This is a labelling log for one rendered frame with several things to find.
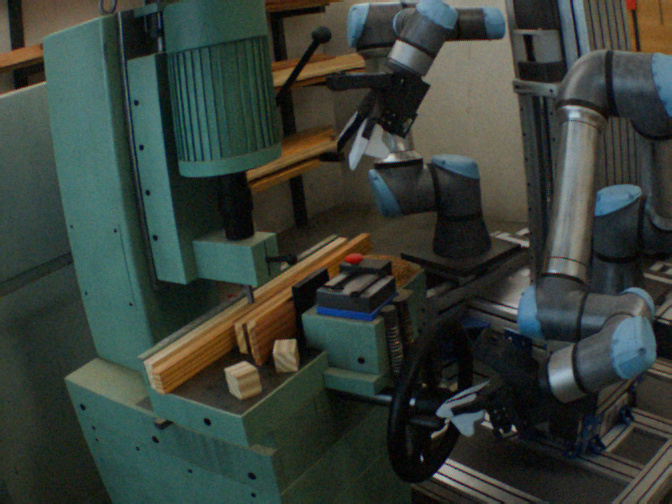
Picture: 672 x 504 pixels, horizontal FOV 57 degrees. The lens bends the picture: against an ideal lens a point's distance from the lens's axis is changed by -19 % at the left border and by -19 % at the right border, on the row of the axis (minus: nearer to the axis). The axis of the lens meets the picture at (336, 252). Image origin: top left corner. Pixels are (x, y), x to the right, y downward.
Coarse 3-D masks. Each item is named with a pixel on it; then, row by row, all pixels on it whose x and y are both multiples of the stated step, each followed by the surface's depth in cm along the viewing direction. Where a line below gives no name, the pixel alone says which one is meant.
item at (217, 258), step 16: (208, 240) 125; (224, 240) 124; (240, 240) 123; (256, 240) 122; (272, 240) 124; (208, 256) 125; (224, 256) 123; (240, 256) 121; (256, 256) 121; (208, 272) 127; (224, 272) 125; (240, 272) 123; (256, 272) 121; (272, 272) 125
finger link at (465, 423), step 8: (456, 400) 100; (464, 400) 98; (472, 400) 96; (440, 408) 102; (448, 408) 99; (440, 416) 101; (448, 416) 99; (456, 416) 99; (464, 416) 98; (472, 416) 97; (480, 416) 96; (456, 424) 100; (464, 424) 99; (472, 424) 98; (464, 432) 99; (472, 432) 98
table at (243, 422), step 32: (416, 288) 145; (320, 352) 119; (192, 384) 112; (224, 384) 111; (288, 384) 111; (320, 384) 118; (352, 384) 116; (384, 384) 117; (160, 416) 113; (192, 416) 108; (224, 416) 103; (256, 416) 104; (288, 416) 111
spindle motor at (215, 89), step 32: (192, 0) 103; (224, 0) 103; (256, 0) 107; (192, 32) 104; (224, 32) 105; (256, 32) 108; (192, 64) 107; (224, 64) 107; (256, 64) 110; (192, 96) 109; (224, 96) 109; (256, 96) 111; (192, 128) 111; (224, 128) 110; (256, 128) 112; (192, 160) 113; (224, 160) 111; (256, 160) 113
